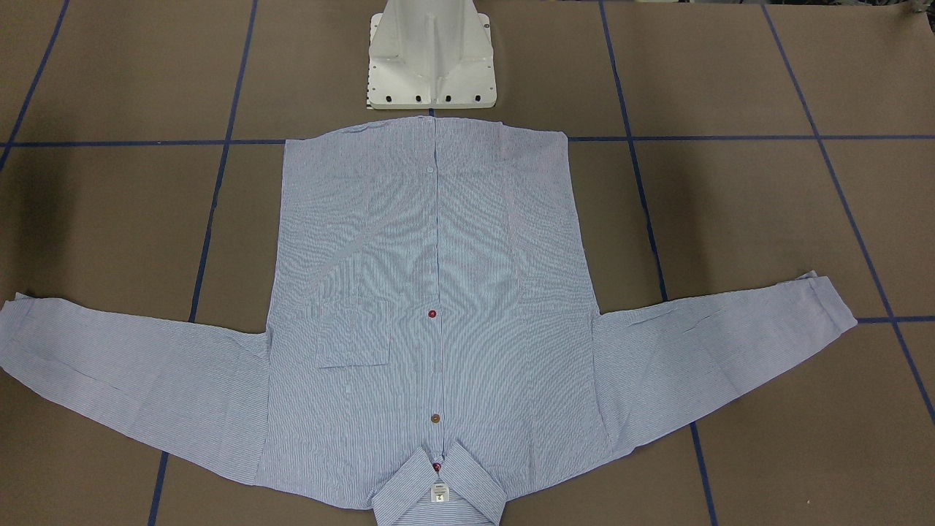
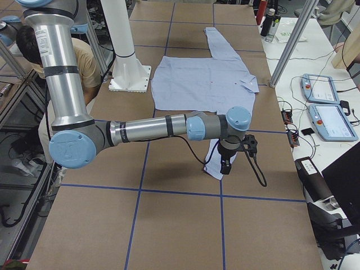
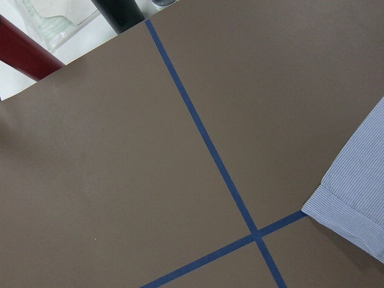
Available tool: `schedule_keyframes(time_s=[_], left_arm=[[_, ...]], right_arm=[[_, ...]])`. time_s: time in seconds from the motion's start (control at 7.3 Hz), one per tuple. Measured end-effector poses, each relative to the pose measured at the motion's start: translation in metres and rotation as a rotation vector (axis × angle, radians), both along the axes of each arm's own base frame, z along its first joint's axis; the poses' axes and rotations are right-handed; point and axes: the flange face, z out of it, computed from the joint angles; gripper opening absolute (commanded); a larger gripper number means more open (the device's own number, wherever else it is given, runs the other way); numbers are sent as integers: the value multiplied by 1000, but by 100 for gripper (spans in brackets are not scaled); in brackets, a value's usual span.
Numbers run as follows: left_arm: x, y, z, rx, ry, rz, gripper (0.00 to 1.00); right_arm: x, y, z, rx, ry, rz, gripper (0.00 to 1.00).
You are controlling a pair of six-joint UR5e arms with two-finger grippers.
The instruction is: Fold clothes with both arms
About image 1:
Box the light blue striped shirt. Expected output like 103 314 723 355
2 116 856 525

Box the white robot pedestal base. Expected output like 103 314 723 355
365 1 498 110

